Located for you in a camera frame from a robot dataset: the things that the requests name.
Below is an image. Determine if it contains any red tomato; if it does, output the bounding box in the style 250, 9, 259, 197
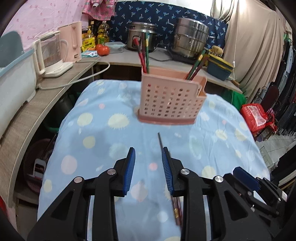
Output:
95, 44, 110, 56

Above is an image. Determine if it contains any yellow cooking oil bottle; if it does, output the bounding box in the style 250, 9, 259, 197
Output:
97, 21, 109, 45

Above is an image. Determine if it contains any pink floral hanging garment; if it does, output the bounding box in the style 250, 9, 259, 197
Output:
82, 0, 116, 21

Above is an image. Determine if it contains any white glass electric kettle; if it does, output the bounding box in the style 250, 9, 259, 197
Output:
31, 31, 73, 78

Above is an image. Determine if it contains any pink perforated utensil holder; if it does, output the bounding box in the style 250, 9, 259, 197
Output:
138, 67, 207, 125

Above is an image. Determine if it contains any beige curtain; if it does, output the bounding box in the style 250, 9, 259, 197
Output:
211, 1, 284, 101

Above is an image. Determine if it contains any bright red chopstick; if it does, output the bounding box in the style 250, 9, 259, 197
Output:
132, 38, 147, 73

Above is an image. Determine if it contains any blue planet pattern tablecloth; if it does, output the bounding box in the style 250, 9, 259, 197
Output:
38, 80, 270, 240

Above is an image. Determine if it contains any silver rice cooker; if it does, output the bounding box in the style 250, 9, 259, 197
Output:
126, 22, 158, 52

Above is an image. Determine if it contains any white power cable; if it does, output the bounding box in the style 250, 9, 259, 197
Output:
36, 60, 111, 90

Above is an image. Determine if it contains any red chopstick black band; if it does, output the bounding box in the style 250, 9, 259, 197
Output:
188, 55, 209, 81

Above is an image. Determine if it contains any clear food container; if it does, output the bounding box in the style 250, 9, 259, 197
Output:
105, 42, 125, 54

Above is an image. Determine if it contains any white dish drainer bin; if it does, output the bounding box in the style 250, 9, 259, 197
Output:
0, 31, 38, 140

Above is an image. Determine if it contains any stainless steel steamer pot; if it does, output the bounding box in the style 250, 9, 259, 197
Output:
171, 18, 215, 59

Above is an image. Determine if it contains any green chopstick gold band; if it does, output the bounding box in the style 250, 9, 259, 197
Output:
144, 33, 149, 73

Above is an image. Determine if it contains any brown chopstick gold band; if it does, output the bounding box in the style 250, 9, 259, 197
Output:
158, 132, 182, 228

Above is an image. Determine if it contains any red plastic bag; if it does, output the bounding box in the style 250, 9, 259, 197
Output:
240, 103, 274, 134

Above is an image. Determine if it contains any pink electric kettle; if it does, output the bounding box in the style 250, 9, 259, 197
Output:
58, 21, 82, 62

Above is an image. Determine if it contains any grey wooden counter shelf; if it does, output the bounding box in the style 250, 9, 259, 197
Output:
0, 47, 243, 209

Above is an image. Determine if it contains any blue yellow lunch box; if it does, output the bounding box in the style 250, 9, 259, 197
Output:
207, 54, 234, 81

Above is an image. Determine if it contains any potato on lunch box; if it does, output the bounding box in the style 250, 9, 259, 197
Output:
210, 45, 223, 56

